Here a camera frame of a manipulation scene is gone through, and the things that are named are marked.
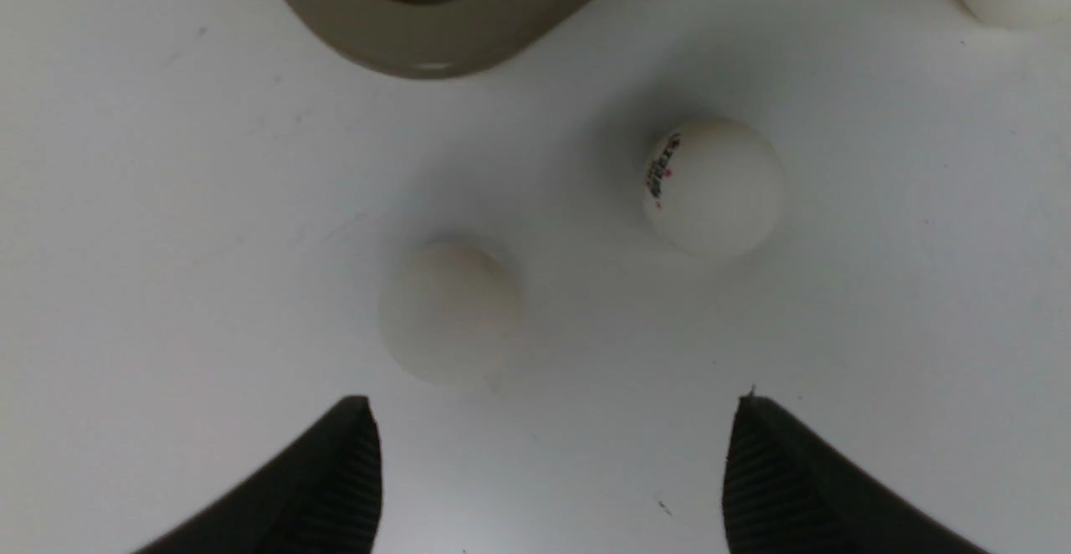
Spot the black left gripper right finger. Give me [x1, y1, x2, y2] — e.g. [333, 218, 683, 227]
[722, 393, 980, 553]

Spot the plain white ball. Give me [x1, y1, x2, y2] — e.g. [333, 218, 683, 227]
[378, 242, 524, 387]

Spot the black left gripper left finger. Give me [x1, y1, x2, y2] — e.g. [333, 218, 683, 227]
[139, 395, 383, 553]

